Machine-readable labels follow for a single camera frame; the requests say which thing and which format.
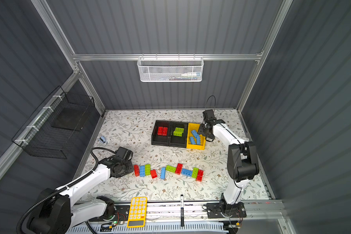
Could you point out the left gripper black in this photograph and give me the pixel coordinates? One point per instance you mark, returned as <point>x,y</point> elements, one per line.
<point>128,168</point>

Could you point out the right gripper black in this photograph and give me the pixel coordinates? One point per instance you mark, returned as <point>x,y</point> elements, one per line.
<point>206,130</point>

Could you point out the green lego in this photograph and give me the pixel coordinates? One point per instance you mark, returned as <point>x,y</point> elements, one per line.
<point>170,168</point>
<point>177,129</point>
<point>147,169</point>
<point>177,133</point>
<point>195,172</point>

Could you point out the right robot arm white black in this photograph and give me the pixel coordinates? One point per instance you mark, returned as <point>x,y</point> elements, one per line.
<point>242,163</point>

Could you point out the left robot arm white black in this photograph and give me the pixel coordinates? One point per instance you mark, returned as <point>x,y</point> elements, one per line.
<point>56,211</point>

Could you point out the yellow bin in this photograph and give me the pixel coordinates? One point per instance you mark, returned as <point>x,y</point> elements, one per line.
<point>194,126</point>

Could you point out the black bin middle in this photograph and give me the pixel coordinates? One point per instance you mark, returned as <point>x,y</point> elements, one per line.
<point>178,141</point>

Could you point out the black bin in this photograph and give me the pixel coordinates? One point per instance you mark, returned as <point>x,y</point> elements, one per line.
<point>178,141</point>
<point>160,140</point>

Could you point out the small blue grey clip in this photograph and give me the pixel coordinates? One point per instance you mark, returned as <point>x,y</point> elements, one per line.
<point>102,139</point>

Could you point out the thin blue lego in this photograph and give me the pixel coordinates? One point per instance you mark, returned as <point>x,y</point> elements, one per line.
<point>163,173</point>

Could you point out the black bin left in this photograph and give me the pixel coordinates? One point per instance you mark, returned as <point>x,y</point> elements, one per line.
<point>160,140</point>

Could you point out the yellow calculator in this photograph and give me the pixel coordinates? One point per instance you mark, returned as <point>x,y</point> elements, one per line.
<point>137,212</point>

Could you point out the white tube in basket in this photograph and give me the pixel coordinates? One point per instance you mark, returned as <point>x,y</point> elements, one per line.
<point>192,75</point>

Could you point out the black marker pen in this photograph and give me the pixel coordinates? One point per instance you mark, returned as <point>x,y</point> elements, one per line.
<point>182,209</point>

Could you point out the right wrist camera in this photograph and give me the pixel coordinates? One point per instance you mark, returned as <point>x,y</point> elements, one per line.
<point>208,115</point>

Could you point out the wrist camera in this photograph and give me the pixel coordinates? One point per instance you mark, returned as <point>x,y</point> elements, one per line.
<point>124,154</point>
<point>208,115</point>

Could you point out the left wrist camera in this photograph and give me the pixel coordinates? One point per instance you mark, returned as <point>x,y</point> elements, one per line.
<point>124,154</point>

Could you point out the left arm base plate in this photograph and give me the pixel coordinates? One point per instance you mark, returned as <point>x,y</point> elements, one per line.
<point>113,213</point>

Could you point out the black wire basket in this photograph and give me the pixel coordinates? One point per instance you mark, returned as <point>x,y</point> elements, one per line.
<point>53,131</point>

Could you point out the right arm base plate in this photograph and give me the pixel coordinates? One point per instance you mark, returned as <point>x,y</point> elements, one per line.
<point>222,210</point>

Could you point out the white wire basket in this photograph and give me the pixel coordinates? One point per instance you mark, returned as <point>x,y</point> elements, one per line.
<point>168,70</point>

